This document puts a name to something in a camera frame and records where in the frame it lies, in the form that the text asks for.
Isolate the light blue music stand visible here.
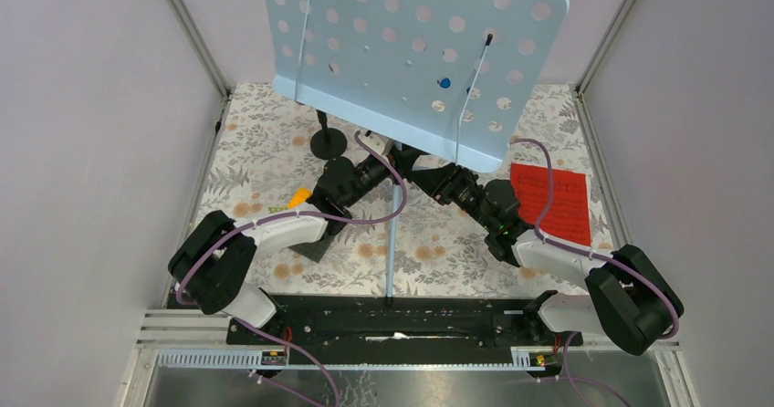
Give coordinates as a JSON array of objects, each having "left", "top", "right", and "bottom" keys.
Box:
[{"left": 261, "top": 0, "right": 570, "bottom": 308}]

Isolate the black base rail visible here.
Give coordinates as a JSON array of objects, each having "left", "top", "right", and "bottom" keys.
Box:
[{"left": 263, "top": 293, "right": 571, "bottom": 366}]

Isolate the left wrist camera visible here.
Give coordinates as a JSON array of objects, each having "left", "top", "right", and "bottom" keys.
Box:
[{"left": 361, "top": 130, "right": 393, "bottom": 156}]

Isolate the dark grey building baseplate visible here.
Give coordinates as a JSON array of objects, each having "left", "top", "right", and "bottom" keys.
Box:
[{"left": 289, "top": 235, "right": 336, "bottom": 264}]

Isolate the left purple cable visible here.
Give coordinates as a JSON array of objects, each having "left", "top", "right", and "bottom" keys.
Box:
[{"left": 175, "top": 130, "right": 409, "bottom": 308}]

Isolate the red sheet music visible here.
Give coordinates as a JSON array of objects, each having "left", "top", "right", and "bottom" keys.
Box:
[{"left": 510, "top": 163, "right": 591, "bottom": 245}]

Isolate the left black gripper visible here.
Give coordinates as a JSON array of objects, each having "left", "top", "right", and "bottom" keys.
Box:
[{"left": 342, "top": 142, "right": 424, "bottom": 208}]

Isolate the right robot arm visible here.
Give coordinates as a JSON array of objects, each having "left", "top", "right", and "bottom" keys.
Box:
[{"left": 408, "top": 164, "right": 685, "bottom": 356}]

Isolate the orange toy block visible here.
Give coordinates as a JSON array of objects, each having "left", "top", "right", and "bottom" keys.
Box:
[{"left": 287, "top": 187, "right": 313, "bottom": 210}]

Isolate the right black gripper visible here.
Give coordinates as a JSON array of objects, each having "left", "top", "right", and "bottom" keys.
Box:
[{"left": 407, "top": 158, "right": 497, "bottom": 232}]

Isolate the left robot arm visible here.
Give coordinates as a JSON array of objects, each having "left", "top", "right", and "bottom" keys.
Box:
[{"left": 168, "top": 151, "right": 407, "bottom": 344}]

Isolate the grey cable duct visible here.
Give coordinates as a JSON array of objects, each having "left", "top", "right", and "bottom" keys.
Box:
[{"left": 155, "top": 346, "right": 554, "bottom": 372}]

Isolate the yellow-green transparent piece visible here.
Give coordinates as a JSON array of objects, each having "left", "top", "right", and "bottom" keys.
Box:
[{"left": 267, "top": 206, "right": 288, "bottom": 214}]

